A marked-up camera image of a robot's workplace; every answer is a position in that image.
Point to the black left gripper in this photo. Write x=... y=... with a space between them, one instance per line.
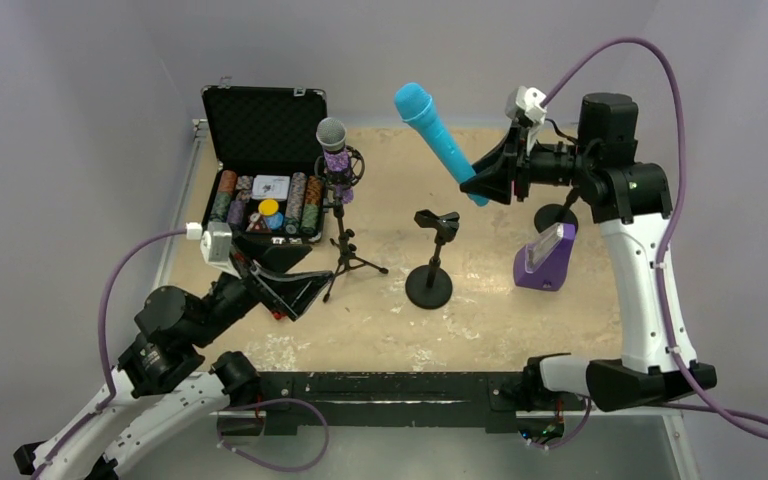
x=251 y=278

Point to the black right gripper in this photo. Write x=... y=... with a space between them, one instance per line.
x=522 y=164

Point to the black round-base mic stand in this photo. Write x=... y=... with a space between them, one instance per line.
x=549 y=214
x=429 y=286

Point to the blue toy microphone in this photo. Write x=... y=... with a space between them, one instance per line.
x=417 y=109

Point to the purple glitter microphone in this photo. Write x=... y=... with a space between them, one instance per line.
x=331 y=135

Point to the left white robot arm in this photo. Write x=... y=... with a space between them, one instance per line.
x=171 y=333

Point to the blue small blind chip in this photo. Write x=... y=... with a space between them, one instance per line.
x=275 y=222

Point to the triangular all-in marker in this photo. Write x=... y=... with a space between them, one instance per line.
x=257 y=223

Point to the yellow round chip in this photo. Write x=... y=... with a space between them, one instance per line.
x=268 y=207

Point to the white playing card deck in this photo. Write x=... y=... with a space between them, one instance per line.
x=271 y=187

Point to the black poker chip case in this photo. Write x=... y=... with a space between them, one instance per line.
x=262 y=131

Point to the purple metronome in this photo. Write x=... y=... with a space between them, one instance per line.
x=543 y=264

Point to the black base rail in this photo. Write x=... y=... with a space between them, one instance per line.
x=384 y=397

